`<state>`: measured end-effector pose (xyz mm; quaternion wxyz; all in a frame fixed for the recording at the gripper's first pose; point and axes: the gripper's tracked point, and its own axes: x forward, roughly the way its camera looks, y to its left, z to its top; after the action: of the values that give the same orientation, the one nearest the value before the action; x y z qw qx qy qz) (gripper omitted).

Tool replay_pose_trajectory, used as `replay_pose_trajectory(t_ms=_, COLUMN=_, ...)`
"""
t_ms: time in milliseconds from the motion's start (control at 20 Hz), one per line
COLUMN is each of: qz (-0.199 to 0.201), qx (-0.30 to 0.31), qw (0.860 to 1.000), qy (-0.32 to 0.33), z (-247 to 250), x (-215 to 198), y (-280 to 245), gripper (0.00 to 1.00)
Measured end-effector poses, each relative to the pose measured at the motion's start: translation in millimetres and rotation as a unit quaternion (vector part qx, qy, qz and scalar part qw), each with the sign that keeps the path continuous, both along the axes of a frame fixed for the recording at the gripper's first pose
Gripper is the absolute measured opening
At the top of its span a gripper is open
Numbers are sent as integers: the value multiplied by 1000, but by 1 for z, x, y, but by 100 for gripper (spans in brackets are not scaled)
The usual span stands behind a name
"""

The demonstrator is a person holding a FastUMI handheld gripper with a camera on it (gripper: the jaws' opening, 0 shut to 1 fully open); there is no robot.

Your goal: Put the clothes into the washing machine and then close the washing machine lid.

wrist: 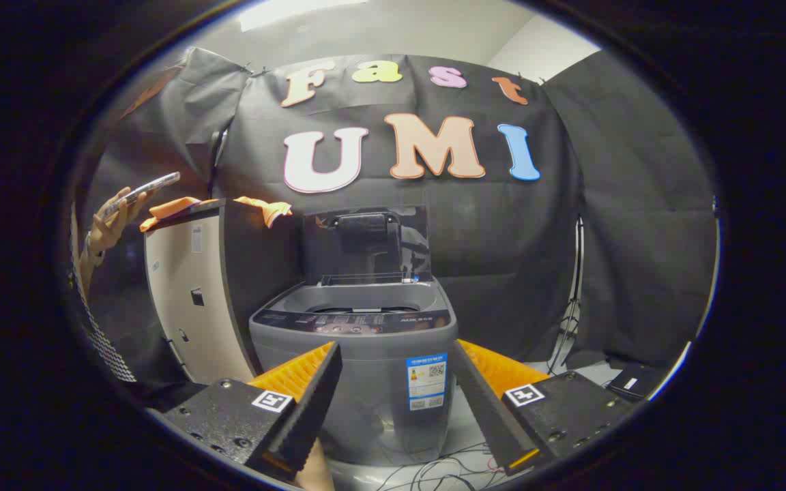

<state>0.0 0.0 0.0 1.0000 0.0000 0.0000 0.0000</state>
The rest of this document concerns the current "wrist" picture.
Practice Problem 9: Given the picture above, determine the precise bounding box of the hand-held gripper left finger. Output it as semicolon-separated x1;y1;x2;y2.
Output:
164;341;344;482

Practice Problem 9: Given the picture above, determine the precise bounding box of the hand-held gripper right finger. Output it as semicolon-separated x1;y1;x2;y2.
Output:
451;339;634;477

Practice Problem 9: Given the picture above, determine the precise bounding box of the grey washing machine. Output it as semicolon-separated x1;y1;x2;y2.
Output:
248;276;459;468

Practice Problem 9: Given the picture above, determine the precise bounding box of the orange shirt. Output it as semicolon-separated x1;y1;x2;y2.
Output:
139;196;293;233

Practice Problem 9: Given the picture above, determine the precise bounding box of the black light stand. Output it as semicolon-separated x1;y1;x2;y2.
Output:
547;215;585;376

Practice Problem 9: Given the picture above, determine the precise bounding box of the black box with white label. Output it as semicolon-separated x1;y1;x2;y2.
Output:
605;363;667;402

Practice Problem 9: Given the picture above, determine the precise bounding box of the white cabinet with dark top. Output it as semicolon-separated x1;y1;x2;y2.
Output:
144;199;305;386

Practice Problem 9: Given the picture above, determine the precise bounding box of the smartphone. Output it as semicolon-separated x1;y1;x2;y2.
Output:
96;172;181;220

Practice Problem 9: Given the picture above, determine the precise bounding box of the tangle of thin cables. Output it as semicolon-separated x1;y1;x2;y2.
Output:
373;442;516;491

